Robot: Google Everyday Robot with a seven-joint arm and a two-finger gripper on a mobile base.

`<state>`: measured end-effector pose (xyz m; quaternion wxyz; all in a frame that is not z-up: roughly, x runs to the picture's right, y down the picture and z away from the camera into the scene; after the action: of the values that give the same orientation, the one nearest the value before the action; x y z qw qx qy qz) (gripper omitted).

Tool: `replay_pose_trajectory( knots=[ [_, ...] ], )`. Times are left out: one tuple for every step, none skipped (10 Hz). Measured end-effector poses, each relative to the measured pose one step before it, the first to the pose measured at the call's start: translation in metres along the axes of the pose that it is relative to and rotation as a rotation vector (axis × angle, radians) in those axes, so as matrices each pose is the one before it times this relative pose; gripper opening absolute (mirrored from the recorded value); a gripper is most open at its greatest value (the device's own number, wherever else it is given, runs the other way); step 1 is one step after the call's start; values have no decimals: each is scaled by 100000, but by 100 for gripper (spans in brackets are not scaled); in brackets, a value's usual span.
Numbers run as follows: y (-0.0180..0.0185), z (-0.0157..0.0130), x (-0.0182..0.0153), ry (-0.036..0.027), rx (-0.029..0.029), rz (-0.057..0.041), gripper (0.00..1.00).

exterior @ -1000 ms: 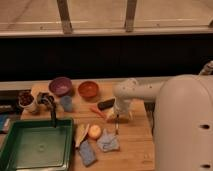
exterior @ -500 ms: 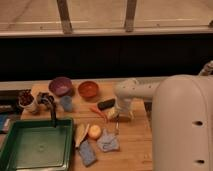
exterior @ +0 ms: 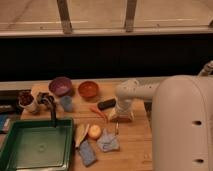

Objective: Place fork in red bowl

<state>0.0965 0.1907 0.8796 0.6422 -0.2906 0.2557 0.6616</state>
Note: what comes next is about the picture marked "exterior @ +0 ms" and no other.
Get orange carrot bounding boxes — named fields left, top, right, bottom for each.
left=90, top=106, right=108, bottom=122

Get black rectangular block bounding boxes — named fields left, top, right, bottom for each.
left=97, top=99, right=116, bottom=110

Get red bowl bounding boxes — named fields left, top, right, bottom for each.
left=78, top=81, right=99, bottom=99

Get black faucet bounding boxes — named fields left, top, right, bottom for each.
left=36, top=92, right=57, bottom=127

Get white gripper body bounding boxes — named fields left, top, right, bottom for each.
left=108, top=107, right=134, bottom=122

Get blue sponge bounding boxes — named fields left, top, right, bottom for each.
left=78, top=140, right=97, bottom=167

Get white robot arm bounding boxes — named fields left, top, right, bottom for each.
left=111, top=60, right=213, bottom=171

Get white cup with dark contents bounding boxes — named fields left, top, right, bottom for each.
left=18, top=91, right=38, bottom=114

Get yellow corn cob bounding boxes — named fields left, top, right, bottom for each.
left=75, top=124, right=89, bottom=148

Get light blue crumpled cloth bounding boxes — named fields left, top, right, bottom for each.
left=97, top=129, right=120, bottom=152

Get green sink basin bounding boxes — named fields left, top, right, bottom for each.
left=0, top=119, right=74, bottom=171

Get left window frame post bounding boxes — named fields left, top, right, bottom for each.
left=57, top=0, right=72, bottom=34

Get blue plastic cup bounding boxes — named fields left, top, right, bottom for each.
left=60, top=96, right=73, bottom=112

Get yellow apple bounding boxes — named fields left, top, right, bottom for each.
left=88, top=125, right=102, bottom=140

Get wooden countertop board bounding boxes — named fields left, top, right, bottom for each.
left=20, top=81, right=154, bottom=171

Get purple bowl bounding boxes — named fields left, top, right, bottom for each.
left=48, top=77, right=73, bottom=97

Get window frame post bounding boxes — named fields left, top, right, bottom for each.
left=124, top=0, right=137, bottom=32
left=57, top=0, right=72, bottom=34

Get right window frame post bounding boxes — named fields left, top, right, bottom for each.
left=124, top=0, right=137, bottom=32

